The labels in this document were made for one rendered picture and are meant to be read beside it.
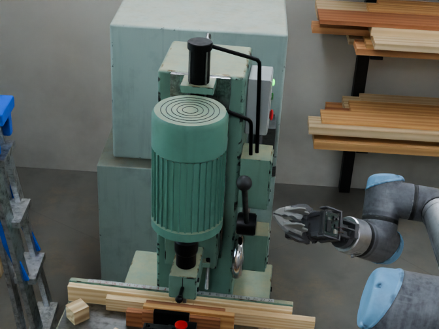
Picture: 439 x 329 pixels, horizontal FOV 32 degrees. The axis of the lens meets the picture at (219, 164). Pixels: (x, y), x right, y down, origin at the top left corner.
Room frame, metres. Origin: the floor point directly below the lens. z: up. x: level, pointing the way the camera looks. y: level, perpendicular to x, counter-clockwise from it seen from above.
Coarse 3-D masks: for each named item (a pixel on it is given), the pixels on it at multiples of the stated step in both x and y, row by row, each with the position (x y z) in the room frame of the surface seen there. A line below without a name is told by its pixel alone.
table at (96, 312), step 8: (88, 304) 1.60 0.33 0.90; (96, 304) 1.60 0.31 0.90; (64, 312) 1.57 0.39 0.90; (96, 312) 1.57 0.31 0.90; (104, 312) 1.57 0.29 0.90; (112, 312) 1.58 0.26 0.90; (120, 312) 1.58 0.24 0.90; (64, 320) 1.54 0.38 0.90; (88, 320) 1.54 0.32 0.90; (96, 320) 1.54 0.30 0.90; (104, 320) 1.54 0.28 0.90; (112, 320) 1.55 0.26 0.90; (120, 320) 1.55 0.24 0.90; (56, 328) 1.50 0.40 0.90; (64, 328) 1.50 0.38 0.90; (72, 328) 1.50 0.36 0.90; (80, 328) 1.51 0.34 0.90; (88, 328) 1.51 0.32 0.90; (96, 328) 1.51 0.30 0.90; (104, 328) 1.51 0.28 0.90; (112, 328) 1.51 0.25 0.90; (120, 328) 1.51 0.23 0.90; (128, 328) 1.52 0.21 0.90; (136, 328) 1.52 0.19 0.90; (240, 328) 1.54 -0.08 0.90; (248, 328) 1.54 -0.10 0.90; (256, 328) 1.54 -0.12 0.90
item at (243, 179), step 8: (240, 176) 1.44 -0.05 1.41; (240, 184) 1.43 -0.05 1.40; (248, 184) 1.43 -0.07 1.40; (240, 216) 1.69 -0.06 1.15; (248, 216) 1.63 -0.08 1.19; (256, 216) 1.70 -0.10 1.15; (240, 224) 1.68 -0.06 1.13; (248, 224) 1.67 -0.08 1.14; (240, 232) 1.67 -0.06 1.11; (248, 232) 1.67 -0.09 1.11
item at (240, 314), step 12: (108, 300) 1.58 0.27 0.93; (120, 300) 1.58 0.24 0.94; (132, 300) 1.58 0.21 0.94; (144, 300) 1.58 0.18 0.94; (156, 300) 1.59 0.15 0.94; (240, 312) 1.56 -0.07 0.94; (252, 312) 1.56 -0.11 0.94; (264, 312) 1.56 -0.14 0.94; (240, 324) 1.55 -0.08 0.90; (252, 324) 1.55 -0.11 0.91; (264, 324) 1.54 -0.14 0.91; (276, 324) 1.54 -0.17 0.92; (288, 324) 1.54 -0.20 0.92; (300, 324) 1.54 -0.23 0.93; (312, 324) 1.53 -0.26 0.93
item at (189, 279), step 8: (200, 248) 1.65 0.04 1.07; (200, 256) 1.61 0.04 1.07; (200, 264) 1.59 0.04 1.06; (176, 272) 1.54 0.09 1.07; (184, 272) 1.54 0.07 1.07; (192, 272) 1.54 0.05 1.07; (200, 272) 1.59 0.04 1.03; (176, 280) 1.53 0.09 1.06; (184, 280) 1.52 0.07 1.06; (192, 280) 1.52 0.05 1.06; (176, 288) 1.53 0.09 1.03; (184, 288) 1.52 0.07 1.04; (192, 288) 1.52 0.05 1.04; (184, 296) 1.52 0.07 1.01; (192, 296) 1.52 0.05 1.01
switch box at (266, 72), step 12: (252, 72) 1.87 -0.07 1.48; (264, 72) 1.88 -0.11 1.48; (252, 84) 1.83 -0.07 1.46; (264, 84) 1.83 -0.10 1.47; (252, 96) 1.83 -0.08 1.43; (264, 96) 1.83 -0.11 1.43; (252, 108) 1.83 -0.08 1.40; (264, 108) 1.83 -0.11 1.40; (252, 120) 1.83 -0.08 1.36; (264, 120) 1.83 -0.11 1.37; (264, 132) 1.83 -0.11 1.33
